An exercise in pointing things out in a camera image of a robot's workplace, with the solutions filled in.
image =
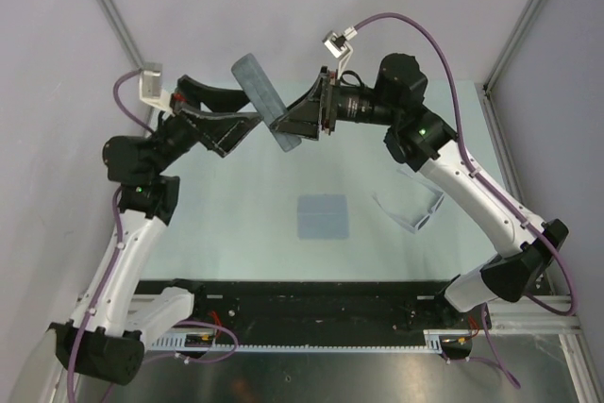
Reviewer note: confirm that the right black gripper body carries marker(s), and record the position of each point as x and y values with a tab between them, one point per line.
349	104

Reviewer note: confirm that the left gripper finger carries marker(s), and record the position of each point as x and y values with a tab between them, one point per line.
218	100
220	132

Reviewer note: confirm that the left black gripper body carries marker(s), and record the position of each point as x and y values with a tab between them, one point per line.
176	137

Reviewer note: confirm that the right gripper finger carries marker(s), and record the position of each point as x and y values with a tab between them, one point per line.
303	123
312	95

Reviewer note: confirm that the grey glasses case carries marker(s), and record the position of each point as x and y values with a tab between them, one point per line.
264	97

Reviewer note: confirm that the light blue cleaning cloth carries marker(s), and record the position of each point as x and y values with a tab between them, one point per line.
322	217

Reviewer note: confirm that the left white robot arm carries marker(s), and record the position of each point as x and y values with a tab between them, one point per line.
102	339

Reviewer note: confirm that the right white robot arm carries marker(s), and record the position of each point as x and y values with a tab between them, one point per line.
419	138

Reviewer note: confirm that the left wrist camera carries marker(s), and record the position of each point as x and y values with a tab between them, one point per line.
151	91

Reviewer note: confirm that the white frame sunglasses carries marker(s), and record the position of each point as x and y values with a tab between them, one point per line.
411	201

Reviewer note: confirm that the left aluminium frame post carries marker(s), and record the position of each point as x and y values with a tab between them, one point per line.
121	32

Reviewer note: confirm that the aluminium frame post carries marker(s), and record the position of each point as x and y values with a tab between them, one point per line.
521	29
121	32

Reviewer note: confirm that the right aluminium frame post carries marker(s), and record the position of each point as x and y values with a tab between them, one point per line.
521	29

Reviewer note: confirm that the grey slotted cable duct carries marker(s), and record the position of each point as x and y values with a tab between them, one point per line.
430	342

